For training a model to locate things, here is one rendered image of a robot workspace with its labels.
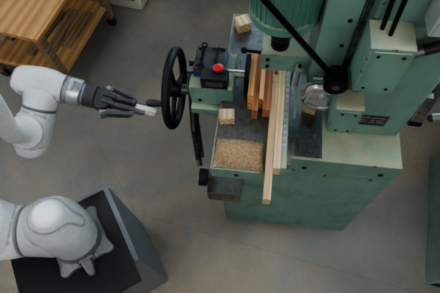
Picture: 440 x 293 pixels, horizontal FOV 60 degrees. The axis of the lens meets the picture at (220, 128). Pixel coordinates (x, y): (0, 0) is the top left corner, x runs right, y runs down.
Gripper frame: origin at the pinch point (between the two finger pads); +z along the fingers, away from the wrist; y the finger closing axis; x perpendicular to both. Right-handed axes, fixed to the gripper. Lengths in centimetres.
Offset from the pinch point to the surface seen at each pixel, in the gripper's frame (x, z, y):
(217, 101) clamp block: -13.2, 20.6, 2.2
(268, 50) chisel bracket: -35.1, 28.2, 9.2
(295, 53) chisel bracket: -38, 35, 9
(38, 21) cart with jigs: 55, -61, 63
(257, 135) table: -18.8, 33.1, -8.7
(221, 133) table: -15.1, 23.1, -9.4
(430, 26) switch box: -71, 47, -5
